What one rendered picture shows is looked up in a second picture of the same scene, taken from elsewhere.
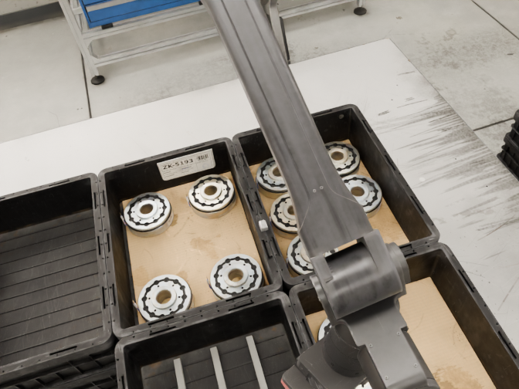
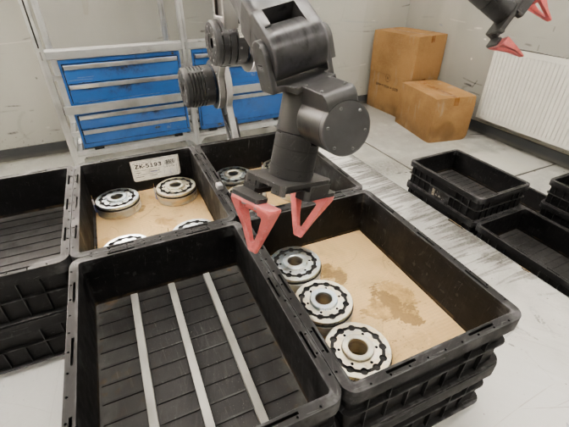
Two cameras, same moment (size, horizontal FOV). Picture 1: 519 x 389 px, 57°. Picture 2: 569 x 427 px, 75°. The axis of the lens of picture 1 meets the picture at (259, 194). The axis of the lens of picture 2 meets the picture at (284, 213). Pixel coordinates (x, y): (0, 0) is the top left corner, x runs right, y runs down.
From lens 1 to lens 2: 40 cm
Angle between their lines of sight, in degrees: 20
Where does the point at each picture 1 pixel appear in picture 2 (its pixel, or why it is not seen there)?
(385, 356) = (319, 85)
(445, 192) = not seen: hidden behind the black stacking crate
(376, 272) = (306, 22)
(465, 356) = (394, 274)
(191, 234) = (157, 215)
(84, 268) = (50, 242)
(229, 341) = (187, 280)
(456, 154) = (369, 184)
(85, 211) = (58, 207)
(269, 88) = not seen: outside the picture
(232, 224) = (193, 208)
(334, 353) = (278, 155)
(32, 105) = not seen: hidden behind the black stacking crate
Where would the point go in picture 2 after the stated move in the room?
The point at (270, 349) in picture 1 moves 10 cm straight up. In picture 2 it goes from (226, 282) to (221, 242)
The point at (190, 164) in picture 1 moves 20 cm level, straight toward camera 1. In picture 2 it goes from (158, 168) to (174, 202)
